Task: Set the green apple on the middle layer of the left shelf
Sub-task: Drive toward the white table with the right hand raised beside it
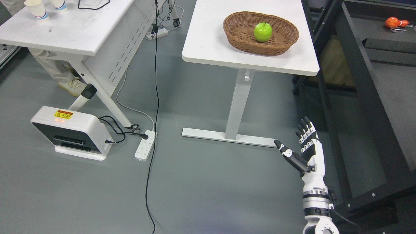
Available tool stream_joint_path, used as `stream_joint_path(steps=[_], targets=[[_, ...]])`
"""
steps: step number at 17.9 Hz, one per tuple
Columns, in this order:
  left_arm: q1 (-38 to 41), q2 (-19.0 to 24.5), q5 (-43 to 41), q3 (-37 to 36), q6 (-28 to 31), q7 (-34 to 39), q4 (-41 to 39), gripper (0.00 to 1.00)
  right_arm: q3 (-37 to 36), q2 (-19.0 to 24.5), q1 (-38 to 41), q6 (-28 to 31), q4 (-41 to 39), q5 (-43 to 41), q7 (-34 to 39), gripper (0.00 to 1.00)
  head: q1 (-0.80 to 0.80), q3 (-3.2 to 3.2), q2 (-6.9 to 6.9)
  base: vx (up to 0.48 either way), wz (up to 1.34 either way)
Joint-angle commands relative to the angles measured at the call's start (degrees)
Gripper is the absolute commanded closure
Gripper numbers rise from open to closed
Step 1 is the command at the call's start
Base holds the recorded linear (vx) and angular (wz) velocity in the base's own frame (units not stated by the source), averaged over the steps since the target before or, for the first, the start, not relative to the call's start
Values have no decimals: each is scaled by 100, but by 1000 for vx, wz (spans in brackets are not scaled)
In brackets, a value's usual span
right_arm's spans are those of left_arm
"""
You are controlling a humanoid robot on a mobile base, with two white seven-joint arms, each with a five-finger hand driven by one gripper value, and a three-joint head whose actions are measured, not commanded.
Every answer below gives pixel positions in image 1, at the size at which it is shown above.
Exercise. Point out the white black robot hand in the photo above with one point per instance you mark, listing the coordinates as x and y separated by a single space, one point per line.
310 163

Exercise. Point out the green apple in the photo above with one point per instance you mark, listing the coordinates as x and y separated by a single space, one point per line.
262 32

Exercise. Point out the black metal shelf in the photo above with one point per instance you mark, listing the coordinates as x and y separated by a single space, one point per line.
363 100

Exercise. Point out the orange toy on shelf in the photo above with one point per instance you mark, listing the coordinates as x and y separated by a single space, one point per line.
393 22

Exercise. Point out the brown wicker basket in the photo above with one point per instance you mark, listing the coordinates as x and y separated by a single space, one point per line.
239 28

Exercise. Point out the white standing desk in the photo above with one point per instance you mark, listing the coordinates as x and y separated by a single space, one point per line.
206 43

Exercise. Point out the white power strip near appliance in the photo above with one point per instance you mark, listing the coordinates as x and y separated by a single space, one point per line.
146 146

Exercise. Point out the white power strip far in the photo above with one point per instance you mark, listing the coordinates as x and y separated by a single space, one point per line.
150 35

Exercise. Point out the white box appliance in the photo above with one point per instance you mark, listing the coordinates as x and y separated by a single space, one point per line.
74 133

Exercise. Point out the white folding table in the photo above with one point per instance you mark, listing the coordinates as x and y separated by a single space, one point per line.
98 44

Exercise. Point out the person leg with sneaker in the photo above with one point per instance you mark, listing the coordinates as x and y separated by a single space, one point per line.
62 75

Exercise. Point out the paper cup right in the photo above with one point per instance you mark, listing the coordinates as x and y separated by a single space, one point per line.
59 5

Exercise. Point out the paper cup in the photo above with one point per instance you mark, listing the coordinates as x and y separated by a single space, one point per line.
59 5
37 9

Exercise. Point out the paper cup left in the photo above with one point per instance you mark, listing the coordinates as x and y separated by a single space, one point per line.
37 9

